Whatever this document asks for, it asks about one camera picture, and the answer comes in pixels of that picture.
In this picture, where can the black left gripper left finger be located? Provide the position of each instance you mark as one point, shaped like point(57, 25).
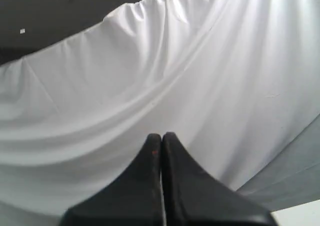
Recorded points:
point(134, 198)

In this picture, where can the grey backdrop cloth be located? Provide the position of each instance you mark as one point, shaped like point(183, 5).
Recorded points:
point(238, 81)

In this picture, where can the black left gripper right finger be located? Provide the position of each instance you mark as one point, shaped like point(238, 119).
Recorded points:
point(192, 197)

